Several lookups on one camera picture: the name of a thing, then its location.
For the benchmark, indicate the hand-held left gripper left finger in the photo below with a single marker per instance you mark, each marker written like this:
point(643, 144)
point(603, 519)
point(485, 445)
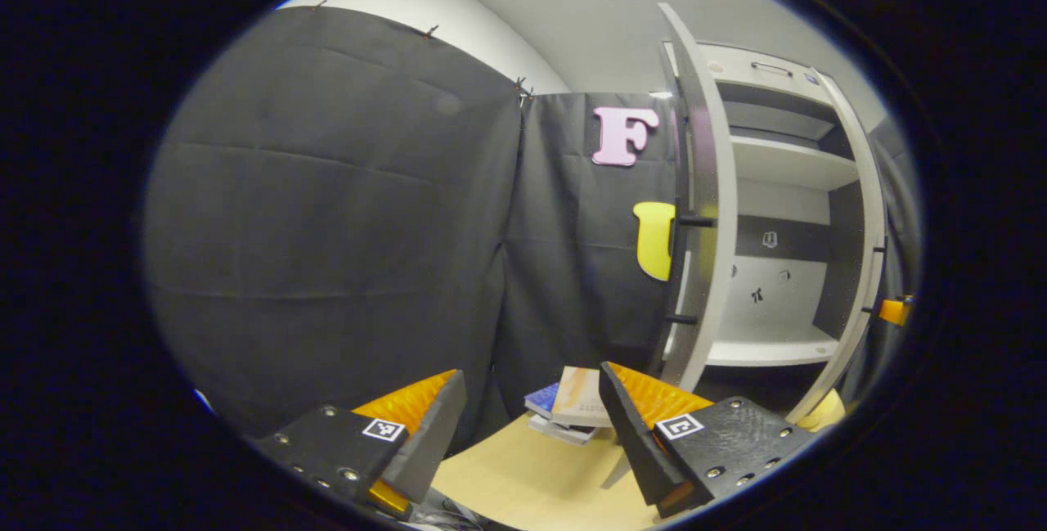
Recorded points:
point(425, 441)

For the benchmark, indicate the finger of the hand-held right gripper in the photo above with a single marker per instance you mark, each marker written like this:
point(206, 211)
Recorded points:
point(894, 312)

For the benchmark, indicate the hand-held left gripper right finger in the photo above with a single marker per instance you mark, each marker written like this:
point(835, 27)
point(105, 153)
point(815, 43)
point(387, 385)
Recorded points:
point(634, 441)

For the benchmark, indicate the white cabinet door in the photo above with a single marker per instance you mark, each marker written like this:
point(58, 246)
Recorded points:
point(703, 187)
point(867, 212)

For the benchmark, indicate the white cabinet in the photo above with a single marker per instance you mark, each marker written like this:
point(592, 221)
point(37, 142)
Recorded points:
point(777, 294)

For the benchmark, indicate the white cabinet shelf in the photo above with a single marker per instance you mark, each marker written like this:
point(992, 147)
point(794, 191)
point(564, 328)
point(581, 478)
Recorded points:
point(789, 163)

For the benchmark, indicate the grey book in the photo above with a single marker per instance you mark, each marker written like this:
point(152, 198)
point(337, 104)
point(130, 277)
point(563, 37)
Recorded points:
point(564, 433)

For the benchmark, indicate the blue book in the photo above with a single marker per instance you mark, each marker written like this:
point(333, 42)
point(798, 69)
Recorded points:
point(542, 400)

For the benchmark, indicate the yellow plush object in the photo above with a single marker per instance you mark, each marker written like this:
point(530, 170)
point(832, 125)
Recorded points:
point(824, 412)

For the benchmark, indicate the black backdrop cloth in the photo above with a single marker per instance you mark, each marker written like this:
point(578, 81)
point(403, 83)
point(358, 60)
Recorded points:
point(327, 204)

